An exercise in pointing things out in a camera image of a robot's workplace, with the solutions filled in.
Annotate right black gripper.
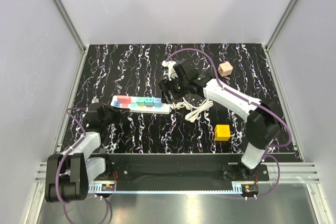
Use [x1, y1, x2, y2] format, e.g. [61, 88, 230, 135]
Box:
[159, 74, 190, 105]

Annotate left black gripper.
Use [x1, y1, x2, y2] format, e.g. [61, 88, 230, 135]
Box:
[101, 103, 130, 126]

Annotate white multicolour power strip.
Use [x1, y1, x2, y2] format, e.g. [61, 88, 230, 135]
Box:
[110, 95, 171, 114]

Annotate light blue usb charger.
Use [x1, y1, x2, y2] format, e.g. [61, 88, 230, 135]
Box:
[153, 98, 162, 107]

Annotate teal usb charger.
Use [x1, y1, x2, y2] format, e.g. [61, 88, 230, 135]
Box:
[136, 97, 145, 106]

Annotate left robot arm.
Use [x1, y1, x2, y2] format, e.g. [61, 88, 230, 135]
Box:
[45, 102, 130, 204]

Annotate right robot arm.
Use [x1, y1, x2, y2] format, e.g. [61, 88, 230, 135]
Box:
[159, 59, 281, 180]

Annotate pink plug adapter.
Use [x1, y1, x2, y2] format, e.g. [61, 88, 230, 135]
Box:
[117, 95, 132, 105]

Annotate beige cube socket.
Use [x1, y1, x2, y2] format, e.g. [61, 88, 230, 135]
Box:
[218, 61, 233, 77]

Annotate yellow cube socket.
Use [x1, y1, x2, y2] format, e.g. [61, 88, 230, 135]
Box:
[214, 124, 231, 142]

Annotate green usb charger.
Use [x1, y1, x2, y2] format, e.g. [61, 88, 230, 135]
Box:
[144, 98, 154, 106]

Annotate white strip cord plug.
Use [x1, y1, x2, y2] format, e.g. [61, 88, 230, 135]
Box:
[170, 102, 186, 110]

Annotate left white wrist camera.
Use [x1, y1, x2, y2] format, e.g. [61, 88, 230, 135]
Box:
[91, 98, 99, 104]

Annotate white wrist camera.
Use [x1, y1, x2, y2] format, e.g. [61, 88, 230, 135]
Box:
[91, 98, 99, 104]
[162, 61, 178, 81]

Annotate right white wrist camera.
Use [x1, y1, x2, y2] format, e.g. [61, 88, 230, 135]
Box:
[162, 61, 178, 81]

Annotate white coiled power cable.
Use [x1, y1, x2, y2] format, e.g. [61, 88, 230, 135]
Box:
[170, 98, 214, 123]

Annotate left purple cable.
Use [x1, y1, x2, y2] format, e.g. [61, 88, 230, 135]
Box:
[54, 107, 112, 222]

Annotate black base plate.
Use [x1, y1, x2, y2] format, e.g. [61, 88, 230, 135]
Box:
[91, 153, 269, 182]

